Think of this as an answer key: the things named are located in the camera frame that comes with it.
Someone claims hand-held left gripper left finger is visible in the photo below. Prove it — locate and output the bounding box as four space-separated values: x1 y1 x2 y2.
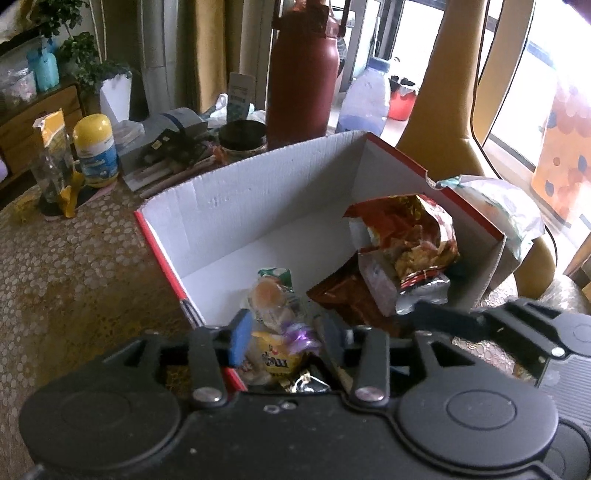
124 308 254 407

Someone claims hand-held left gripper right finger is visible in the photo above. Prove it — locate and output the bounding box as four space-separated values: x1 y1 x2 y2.
316 316 455 402

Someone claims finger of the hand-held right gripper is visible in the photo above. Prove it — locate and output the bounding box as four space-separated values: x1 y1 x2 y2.
410 300 497 343

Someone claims purple candy wrapper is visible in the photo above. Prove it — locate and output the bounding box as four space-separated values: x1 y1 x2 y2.
281 322 320 352

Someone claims yellow snack packet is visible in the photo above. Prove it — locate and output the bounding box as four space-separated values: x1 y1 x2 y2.
250 329 310 378

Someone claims dark red snack packet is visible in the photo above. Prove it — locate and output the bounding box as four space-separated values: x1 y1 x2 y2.
307 267 417 339

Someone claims clear bun packet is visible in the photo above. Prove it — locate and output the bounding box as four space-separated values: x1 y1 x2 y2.
246 267 301 334

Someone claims red chips packet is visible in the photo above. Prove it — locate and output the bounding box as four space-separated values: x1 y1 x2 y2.
344 193 463 315

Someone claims red cardboard box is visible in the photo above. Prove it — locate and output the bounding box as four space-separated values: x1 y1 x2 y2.
133 130 509 394

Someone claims white plastic bag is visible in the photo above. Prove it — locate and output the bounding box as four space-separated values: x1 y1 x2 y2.
438 174 546 260

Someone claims stack of magazines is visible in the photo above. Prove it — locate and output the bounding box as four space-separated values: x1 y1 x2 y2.
122 156 223 193

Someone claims orange patterned cloth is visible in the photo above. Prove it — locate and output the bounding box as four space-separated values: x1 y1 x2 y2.
530 82 591 223

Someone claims black round container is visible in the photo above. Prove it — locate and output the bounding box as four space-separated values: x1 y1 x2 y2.
218 120 269 165

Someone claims red bucket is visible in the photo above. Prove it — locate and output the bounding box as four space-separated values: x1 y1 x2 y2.
387 78 417 122

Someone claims grey tissue pack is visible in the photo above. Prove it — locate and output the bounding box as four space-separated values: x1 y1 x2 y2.
143 106 209 140

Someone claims tan giraffe figure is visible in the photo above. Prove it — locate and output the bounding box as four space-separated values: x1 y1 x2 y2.
396 0 556 297

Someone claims clear plastic water bottle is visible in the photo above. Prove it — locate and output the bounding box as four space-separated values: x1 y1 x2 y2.
335 57 391 138

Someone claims yellow lid jar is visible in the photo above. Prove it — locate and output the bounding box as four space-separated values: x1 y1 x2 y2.
72 113 121 188

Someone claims standing paper card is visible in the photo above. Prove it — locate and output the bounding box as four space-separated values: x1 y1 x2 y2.
227 72 256 124

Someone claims clear glass cup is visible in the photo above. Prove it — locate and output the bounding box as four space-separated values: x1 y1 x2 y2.
31 151 77 216

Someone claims dark red thermos bottle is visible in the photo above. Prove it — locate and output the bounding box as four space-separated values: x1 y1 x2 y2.
266 0 343 151

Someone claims tall yellow packet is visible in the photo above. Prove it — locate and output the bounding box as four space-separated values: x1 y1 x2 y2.
32 109 84 219

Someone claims yellow curtain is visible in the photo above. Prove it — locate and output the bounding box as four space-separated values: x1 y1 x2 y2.
174 0 232 117

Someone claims wooden media cabinet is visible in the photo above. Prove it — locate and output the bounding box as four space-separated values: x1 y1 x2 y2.
0 83 85 186

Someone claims potted plant white pot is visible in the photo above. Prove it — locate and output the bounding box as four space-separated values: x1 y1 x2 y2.
36 0 140 126

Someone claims light blue jug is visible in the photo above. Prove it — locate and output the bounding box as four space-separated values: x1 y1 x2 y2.
26 43 61 92

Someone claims clear plastic bag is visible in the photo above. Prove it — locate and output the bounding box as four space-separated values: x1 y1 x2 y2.
0 68 38 112

